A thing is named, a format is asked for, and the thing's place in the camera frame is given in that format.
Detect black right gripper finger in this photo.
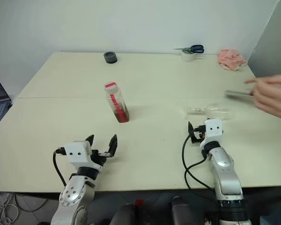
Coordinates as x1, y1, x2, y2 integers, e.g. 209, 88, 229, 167
188, 121, 195, 142

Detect blue handled scissors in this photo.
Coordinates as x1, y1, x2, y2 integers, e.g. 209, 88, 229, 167
173, 44, 205, 54

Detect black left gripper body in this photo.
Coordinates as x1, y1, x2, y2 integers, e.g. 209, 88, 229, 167
90, 150, 111, 168

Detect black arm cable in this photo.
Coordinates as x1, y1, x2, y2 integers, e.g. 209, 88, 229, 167
52, 147, 67, 187
182, 137, 220, 208

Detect person's bare hand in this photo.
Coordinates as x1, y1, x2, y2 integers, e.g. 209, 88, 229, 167
244, 72, 281, 119

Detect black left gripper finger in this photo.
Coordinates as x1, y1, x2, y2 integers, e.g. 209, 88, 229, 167
85, 134, 95, 152
107, 134, 118, 158

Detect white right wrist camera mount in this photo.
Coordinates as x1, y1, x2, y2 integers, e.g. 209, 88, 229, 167
200, 119, 224, 150

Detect clear empty plastic bottle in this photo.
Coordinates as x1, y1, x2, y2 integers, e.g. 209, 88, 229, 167
185, 104, 233, 120

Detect silver metal rod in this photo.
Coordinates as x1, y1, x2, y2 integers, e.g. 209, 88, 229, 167
225, 90, 255, 98

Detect clear bottle with red tape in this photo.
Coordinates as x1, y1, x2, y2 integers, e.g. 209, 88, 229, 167
105, 89, 130, 123

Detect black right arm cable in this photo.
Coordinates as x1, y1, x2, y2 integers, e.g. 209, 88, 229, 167
182, 137, 220, 208

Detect white floor cable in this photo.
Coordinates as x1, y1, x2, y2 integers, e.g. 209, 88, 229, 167
0, 191, 15, 225

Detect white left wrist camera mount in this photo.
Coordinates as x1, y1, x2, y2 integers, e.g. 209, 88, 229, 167
64, 140, 103, 171

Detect pink crumpled cloth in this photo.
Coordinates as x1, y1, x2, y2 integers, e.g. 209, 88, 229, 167
216, 48, 248, 72

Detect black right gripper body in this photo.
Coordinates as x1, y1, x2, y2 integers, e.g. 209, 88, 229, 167
192, 126, 207, 144

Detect grey floor cable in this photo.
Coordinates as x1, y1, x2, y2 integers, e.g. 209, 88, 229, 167
14, 194, 49, 213

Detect white bottle cap red tape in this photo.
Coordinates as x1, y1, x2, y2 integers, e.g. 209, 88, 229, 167
104, 81, 120, 94

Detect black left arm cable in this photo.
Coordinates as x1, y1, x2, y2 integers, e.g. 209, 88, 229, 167
52, 147, 67, 187

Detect blue fabric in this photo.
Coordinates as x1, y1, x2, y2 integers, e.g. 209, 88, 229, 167
259, 208, 281, 225

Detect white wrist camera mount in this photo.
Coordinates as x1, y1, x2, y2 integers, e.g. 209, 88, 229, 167
200, 119, 224, 150
64, 140, 103, 171

